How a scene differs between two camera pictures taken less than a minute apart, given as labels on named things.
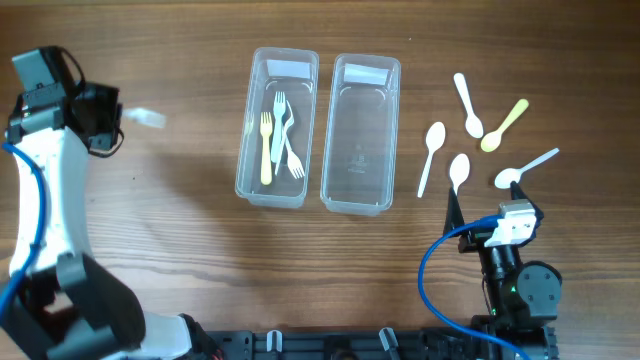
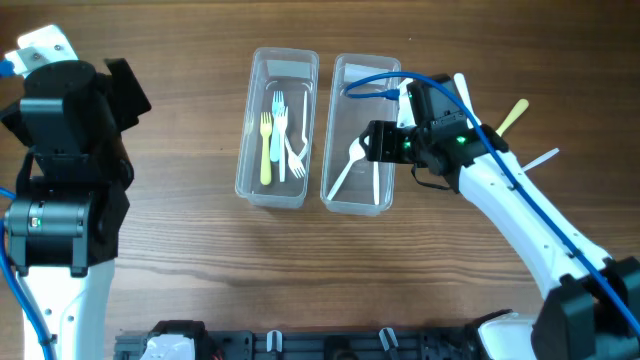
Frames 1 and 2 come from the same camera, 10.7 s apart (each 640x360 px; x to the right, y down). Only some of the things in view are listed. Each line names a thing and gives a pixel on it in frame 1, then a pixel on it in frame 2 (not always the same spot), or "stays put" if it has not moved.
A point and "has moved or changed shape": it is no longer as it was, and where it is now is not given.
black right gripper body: [480, 237] → [382, 142]
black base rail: [533, 342] stays put
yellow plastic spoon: [492, 141] stays put
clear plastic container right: [361, 141] stays put
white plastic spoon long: [436, 135] has moved or changed shape
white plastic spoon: [459, 170] has moved or changed shape
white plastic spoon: [474, 125] stays put
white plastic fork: [145, 117] → [304, 140]
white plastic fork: [294, 163] stays put
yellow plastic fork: [266, 124] stays put
